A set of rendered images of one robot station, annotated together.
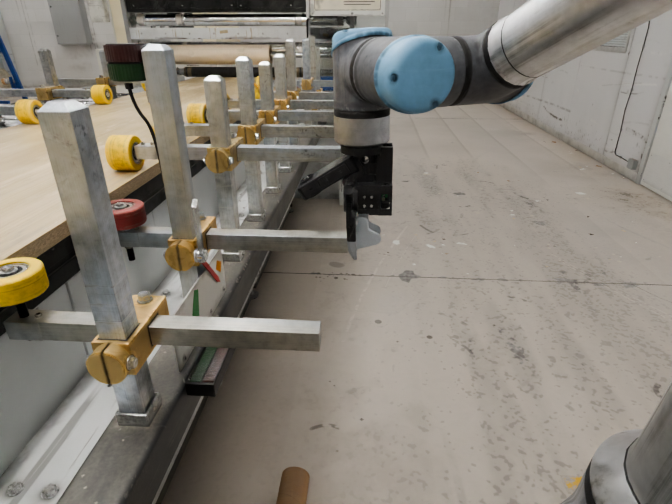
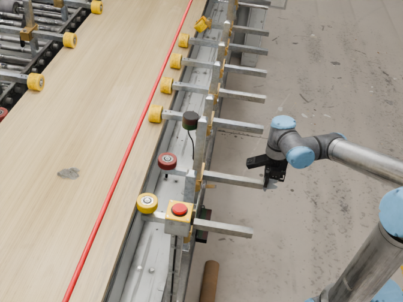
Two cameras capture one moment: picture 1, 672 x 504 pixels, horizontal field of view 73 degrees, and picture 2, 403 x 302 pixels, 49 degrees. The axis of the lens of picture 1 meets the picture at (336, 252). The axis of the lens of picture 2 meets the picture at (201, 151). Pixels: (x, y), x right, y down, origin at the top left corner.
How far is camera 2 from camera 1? 117 cm
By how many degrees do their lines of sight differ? 15
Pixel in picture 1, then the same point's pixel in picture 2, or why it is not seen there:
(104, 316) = not seen: hidden behind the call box
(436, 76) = (307, 160)
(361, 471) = (244, 265)
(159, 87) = (201, 132)
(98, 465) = not seen: hidden behind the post
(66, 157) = (190, 186)
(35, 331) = (152, 219)
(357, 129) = (276, 154)
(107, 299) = not seen: hidden behind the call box
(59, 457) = (149, 258)
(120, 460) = (182, 265)
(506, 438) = (324, 257)
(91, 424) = (156, 246)
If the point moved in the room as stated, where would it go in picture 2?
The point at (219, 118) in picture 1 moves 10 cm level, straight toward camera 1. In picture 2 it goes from (208, 113) to (213, 127)
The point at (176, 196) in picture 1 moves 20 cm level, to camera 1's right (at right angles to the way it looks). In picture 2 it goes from (197, 165) to (246, 171)
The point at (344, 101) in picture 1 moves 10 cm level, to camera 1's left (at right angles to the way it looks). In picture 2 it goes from (272, 144) to (246, 141)
